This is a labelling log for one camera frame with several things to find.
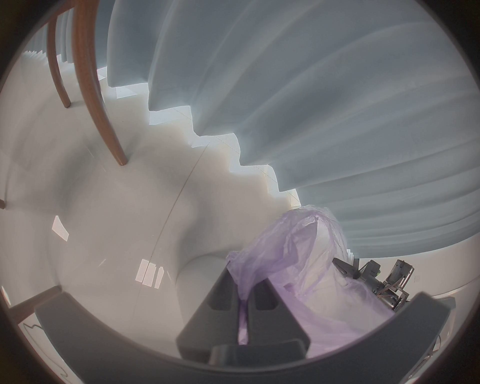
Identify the wooden chair white cushions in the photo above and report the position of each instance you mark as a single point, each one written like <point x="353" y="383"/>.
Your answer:
<point x="92" y="93"/>

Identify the purple plastic bag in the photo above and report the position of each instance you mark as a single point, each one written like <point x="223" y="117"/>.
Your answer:
<point x="270" y="258"/>

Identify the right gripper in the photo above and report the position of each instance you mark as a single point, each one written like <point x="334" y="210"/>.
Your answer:
<point x="371" y="287"/>

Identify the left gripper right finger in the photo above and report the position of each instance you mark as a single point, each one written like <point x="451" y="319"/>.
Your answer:
<point x="277" y="326"/>

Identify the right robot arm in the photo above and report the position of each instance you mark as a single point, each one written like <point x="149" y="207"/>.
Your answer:
<point x="399" y="275"/>

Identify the white trash bin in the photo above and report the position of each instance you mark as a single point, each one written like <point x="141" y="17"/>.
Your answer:
<point x="198" y="285"/>

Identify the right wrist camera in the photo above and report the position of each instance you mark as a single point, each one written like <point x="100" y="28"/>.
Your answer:
<point x="370" y="269"/>

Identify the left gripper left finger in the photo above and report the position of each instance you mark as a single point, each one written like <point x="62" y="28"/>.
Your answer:
<point x="202" y="333"/>

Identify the pale blue curtain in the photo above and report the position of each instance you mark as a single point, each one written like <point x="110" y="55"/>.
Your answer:
<point x="300" y="93"/>

